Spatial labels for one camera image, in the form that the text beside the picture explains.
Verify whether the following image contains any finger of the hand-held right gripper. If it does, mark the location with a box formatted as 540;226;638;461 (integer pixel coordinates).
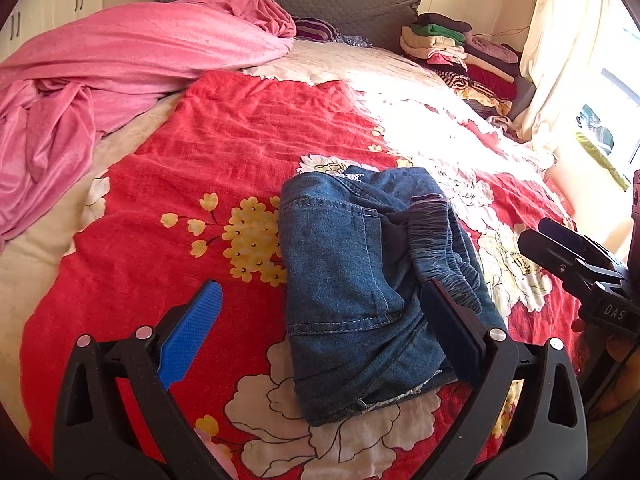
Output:
516;230;617;292
537;217;627;267

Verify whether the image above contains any person's right hand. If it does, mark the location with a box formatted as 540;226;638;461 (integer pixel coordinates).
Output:
606;336;640;364

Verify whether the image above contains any purple striped pillow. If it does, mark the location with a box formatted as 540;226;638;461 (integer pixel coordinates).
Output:
292;16;342;44

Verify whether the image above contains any red floral blanket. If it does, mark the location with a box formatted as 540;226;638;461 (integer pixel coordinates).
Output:
22;70;587;480

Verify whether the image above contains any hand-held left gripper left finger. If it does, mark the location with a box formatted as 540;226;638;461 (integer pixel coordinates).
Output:
52;280;241;480

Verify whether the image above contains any blue denim pants lace trim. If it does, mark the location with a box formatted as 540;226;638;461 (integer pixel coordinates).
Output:
278;165;509;427

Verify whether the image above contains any dark floral pillow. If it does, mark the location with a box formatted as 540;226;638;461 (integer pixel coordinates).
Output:
330;34;374;50

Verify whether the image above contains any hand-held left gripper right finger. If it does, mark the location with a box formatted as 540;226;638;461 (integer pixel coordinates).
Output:
419;280;588;480

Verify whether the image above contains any pink blanket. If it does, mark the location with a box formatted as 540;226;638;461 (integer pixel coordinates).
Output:
0;0;297;254

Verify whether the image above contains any window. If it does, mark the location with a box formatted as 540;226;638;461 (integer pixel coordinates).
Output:
575;66;640;192

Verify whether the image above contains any cream curtain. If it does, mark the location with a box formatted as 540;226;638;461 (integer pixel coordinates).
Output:
512;0;640;159

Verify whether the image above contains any stack of folded clothes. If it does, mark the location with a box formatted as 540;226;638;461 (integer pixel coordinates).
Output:
400;12;526;119

